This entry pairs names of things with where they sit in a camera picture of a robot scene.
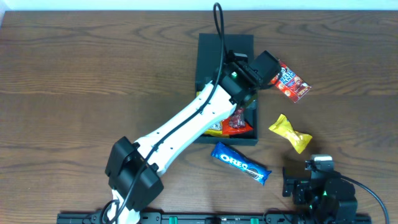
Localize black cable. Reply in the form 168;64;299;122
99;2;226;224
334;174;391;224

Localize right black cable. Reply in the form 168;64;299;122
334;174;391;224

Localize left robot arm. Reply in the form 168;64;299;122
99;51;281;223

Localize yellow wrapped snack packet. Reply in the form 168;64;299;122
269;114;313;154

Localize red Hello Panda packet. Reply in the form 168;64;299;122
271;60;312;103

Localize yellow Hacks candy bag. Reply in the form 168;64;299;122
195;90;231;138

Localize left black cable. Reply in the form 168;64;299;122
99;2;226;224

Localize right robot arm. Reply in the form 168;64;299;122
282;159;358;223

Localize blue Oreo cookie pack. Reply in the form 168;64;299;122
211;142;272;185

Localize red Hacks candy bag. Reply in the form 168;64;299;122
222;108;253;136

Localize dark green open box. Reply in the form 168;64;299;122
195;33;259;146

